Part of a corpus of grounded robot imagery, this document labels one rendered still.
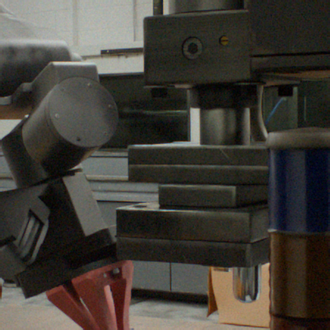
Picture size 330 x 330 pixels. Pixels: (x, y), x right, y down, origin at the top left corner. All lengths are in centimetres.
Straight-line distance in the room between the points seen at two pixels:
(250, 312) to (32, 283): 235
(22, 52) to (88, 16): 790
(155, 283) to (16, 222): 535
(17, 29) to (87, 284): 23
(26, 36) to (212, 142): 22
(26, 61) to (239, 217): 26
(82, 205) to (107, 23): 783
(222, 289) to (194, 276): 274
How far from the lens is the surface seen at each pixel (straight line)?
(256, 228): 61
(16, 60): 78
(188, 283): 591
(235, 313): 312
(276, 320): 40
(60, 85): 70
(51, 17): 886
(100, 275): 74
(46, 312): 148
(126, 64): 608
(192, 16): 65
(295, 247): 38
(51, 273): 75
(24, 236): 69
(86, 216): 74
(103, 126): 70
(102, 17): 859
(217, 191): 63
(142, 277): 608
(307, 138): 38
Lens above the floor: 120
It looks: 3 degrees down
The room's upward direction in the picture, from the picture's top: 1 degrees counter-clockwise
